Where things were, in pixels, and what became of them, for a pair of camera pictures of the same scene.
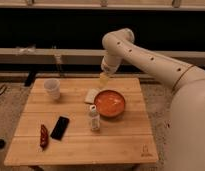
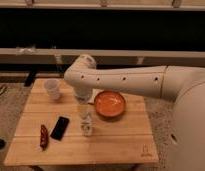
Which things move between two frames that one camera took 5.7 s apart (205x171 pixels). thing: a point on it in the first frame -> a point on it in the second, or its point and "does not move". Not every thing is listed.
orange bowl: (109, 103) does not move
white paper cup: (53, 87) does not move
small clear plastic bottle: (95, 118) -> (87, 125)
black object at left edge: (0, 143) does not move
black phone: (60, 127) does not move
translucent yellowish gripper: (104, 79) -> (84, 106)
